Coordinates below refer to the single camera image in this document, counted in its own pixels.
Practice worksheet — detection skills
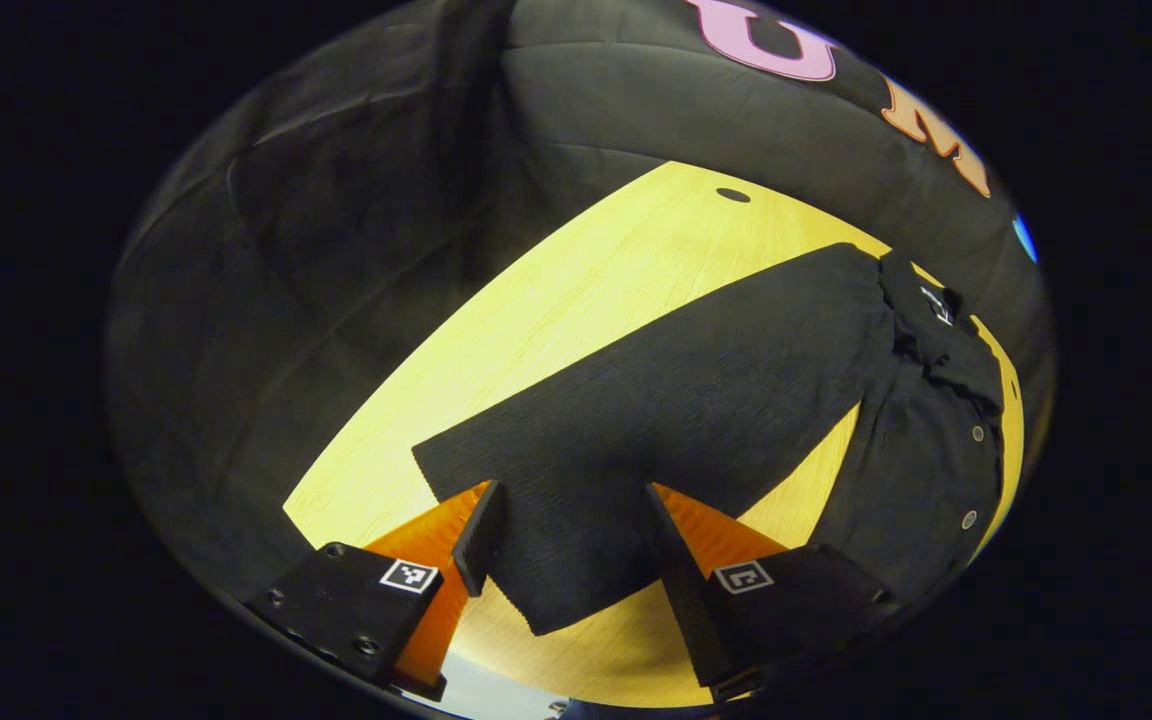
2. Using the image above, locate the black buttoned cardigan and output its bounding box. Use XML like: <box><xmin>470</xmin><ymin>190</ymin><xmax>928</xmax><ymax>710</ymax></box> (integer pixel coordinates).
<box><xmin>411</xmin><ymin>242</ymin><xmax>1007</xmax><ymax>637</ymax></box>

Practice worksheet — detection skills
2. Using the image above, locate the black backdrop cloth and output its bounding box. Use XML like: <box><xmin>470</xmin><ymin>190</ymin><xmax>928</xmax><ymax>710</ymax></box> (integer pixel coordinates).
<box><xmin>106</xmin><ymin>0</ymin><xmax>1057</xmax><ymax>601</ymax></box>

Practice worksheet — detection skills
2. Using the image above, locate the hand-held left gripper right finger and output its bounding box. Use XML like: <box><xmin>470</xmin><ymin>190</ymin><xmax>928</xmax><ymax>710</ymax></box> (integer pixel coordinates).
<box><xmin>644</xmin><ymin>482</ymin><xmax>905</xmax><ymax>703</ymax></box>

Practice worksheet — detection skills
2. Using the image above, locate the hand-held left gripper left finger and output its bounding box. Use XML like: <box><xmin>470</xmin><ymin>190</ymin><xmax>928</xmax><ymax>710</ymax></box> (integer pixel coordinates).
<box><xmin>244</xmin><ymin>480</ymin><xmax>507</xmax><ymax>703</ymax></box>

